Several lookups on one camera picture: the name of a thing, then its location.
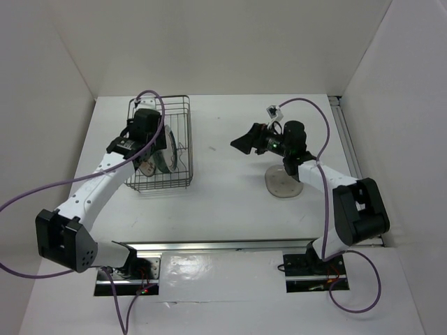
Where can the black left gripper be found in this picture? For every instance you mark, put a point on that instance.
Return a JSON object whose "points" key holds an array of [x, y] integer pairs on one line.
{"points": [[160, 144]]}

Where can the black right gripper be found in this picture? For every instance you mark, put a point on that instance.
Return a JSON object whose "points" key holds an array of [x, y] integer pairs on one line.
{"points": [[255, 137]]}

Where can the white plate teal red rim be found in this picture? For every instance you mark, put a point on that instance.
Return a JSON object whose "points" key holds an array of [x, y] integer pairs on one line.
{"points": [[171, 146]]}

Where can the blue patterned plate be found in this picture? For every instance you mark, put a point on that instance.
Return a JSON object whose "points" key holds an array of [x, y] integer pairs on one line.
{"points": [[162, 164]]}

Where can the clear glass plate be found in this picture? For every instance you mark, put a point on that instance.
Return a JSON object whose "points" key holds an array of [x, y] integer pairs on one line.
{"points": [[280, 184]]}

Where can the white plate orange sunburst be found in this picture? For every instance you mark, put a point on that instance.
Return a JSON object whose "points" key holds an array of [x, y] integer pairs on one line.
{"points": [[148, 167]]}

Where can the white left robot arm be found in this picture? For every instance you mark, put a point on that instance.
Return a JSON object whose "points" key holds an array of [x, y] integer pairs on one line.
{"points": [[63, 235]]}

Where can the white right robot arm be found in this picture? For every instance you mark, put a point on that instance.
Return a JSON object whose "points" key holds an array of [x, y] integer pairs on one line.
{"points": [[354, 209]]}

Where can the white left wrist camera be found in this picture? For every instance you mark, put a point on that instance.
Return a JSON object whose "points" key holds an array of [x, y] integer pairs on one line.
{"points": [[143, 103]]}

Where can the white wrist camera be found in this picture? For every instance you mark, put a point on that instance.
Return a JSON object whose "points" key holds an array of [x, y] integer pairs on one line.
{"points": [[143, 103], [275, 114]]}

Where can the grey wire dish rack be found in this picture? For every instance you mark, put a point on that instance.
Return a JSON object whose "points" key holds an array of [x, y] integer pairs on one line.
{"points": [[178, 117]]}

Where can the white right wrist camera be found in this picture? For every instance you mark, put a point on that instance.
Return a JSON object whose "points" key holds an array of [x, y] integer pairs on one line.
{"points": [[275, 114]]}

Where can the aluminium side rail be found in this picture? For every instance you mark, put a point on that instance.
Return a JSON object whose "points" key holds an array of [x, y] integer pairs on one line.
{"points": [[345, 136]]}

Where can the aluminium front rail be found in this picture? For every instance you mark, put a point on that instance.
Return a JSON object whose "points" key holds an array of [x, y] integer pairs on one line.
{"points": [[237, 245]]}

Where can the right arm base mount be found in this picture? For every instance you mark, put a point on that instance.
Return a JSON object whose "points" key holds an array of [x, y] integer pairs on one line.
{"points": [[302, 277]]}

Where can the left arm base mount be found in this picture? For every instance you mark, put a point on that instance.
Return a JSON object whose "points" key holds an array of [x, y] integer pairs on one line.
{"points": [[145, 277]]}

